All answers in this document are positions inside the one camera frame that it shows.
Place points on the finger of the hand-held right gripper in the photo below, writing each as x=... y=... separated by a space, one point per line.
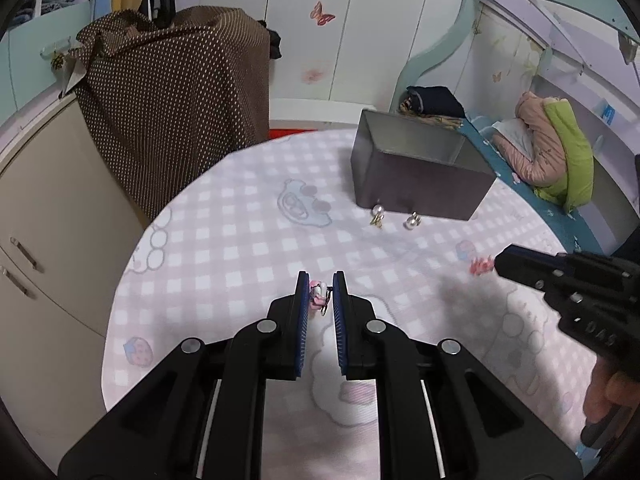
x=525 y=266

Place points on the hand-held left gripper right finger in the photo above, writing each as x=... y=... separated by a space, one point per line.
x=340 y=310

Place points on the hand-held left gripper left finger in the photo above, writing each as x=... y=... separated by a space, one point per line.
x=301 y=310

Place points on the pink hair clip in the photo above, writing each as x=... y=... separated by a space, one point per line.
x=481 y=266

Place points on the dark grey storage box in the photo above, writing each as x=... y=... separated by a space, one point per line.
x=415 y=180

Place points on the person's right hand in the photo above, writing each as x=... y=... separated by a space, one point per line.
x=607 y=395

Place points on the pink checked tablecloth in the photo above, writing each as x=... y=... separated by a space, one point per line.
x=225 y=240

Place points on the pearl earring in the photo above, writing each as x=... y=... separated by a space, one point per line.
x=411 y=221
x=378 y=211

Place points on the pink and green jacket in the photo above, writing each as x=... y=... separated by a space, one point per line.
x=570 y=160

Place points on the pink padded jacket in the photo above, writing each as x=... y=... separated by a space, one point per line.
x=532 y=150

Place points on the folded tan patterned cloth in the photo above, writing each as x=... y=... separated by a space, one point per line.
x=440 y=121

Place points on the small blue box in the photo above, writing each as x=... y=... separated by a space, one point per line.
x=608 y=112

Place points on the red plastic stool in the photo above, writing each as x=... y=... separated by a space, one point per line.
x=290 y=134

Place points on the folded dark clothes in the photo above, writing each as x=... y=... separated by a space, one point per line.
x=437 y=100

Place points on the white board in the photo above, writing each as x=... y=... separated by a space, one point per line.
x=315 y=112

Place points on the faded pink butterfly sticker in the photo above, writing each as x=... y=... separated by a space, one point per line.
x=313 y=75

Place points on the brown dotted cloth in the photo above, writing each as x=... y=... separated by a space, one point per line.
x=175 y=100

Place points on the white low cabinet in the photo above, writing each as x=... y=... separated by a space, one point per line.
x=45 y=260

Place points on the black cloth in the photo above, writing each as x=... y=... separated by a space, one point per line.
x=272 y=40

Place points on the white wardrobe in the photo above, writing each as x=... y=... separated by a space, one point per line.
x=360 y=35

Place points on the pine cone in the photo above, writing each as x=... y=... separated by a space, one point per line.
x=57 y=61

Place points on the teal drawer unit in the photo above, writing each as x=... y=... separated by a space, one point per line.
x=30 y=60

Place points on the teal bunk bed frame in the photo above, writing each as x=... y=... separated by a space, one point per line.
x=435 y=50

